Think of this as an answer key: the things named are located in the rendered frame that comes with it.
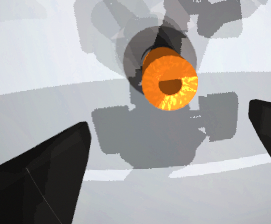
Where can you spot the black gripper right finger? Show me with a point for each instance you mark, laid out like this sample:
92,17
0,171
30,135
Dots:
259,112

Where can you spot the orange tapered knob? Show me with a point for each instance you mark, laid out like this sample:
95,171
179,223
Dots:
168,81

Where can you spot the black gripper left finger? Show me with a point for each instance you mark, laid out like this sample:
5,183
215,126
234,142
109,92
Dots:
42,185

